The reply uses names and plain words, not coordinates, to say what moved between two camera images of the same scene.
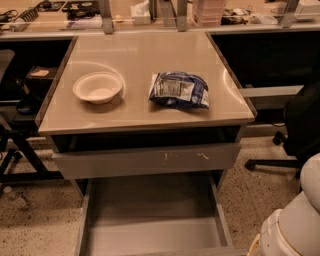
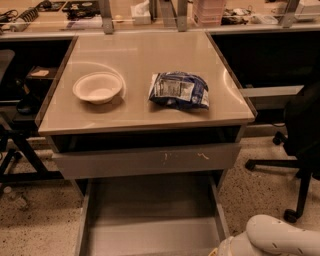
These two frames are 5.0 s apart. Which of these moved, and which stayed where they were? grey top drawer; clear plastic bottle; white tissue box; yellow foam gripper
Moved: yellow foam gripper
Stayed: grey top drawer; white tissue box; clear plastic bottle
